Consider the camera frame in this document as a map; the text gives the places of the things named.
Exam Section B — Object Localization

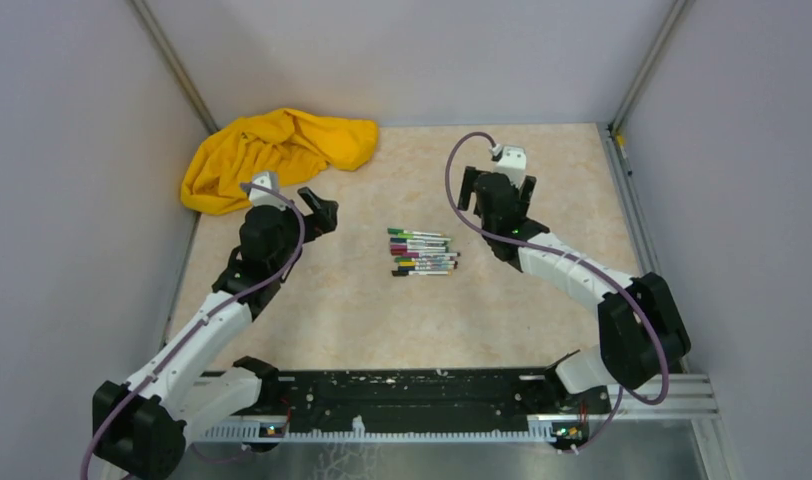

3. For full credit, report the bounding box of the aluminium frame rail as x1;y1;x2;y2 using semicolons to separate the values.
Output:
117;374;720;444

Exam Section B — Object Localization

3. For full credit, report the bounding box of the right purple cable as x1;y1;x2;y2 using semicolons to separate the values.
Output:
444;131;670;454

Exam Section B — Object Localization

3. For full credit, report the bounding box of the purple cable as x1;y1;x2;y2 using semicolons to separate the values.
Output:
79;182;307;480
444;131;670;454

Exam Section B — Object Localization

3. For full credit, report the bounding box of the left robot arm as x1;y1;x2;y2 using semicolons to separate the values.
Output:
79;183;339;479

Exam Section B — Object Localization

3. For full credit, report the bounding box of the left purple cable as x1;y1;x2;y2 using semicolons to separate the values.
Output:
79;182;307;480

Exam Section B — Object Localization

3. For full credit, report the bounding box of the dark green capped pen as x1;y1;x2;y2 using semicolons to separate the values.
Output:
387;228;444;238

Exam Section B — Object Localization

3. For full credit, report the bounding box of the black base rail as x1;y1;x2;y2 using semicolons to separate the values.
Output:
241;367;612;434

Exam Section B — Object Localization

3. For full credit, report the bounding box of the yellow cloth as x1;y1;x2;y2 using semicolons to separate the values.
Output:
179;108;379;216

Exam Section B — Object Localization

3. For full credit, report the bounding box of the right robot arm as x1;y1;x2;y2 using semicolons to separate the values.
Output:
455;166;691;412

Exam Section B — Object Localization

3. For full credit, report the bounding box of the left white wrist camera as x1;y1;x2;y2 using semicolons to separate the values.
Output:
248;171;286;210

